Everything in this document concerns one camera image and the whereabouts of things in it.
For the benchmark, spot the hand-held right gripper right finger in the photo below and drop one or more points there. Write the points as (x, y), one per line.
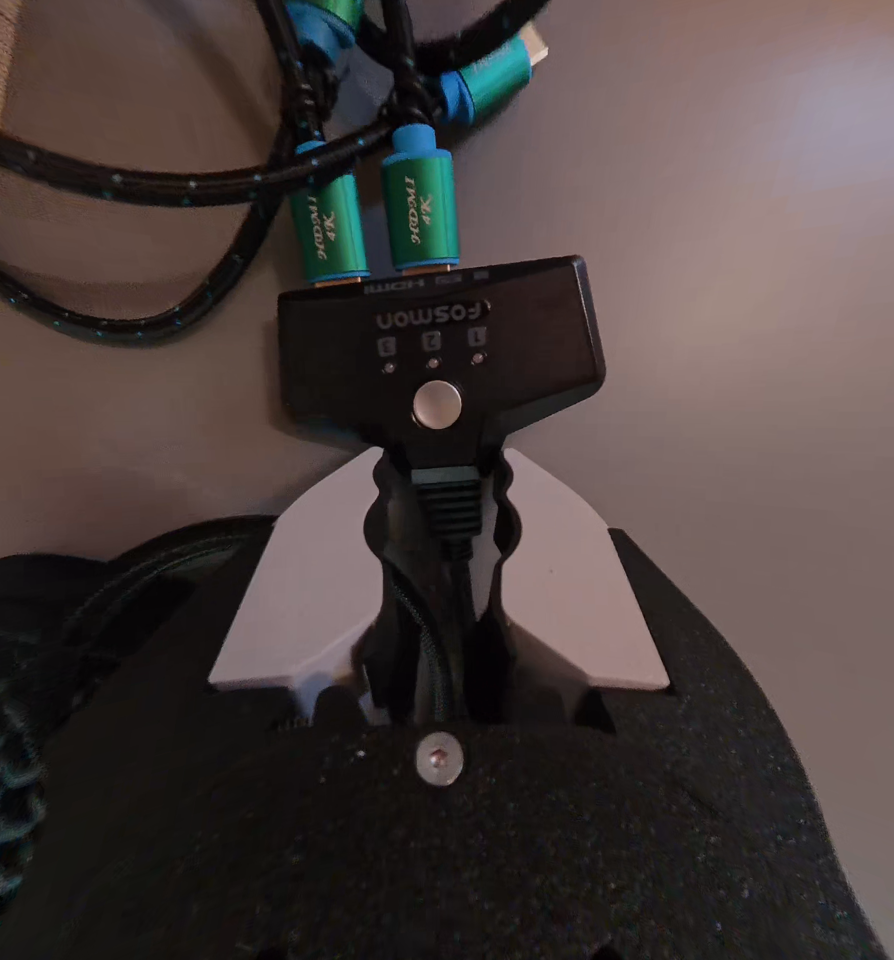
(582, 600)

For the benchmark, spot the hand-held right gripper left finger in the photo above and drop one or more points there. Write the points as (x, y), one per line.
(297, 600)

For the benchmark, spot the black HDMI switch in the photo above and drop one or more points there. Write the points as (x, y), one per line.
(529, 337)

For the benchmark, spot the green HDMI plug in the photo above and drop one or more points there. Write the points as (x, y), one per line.
(492, 75)

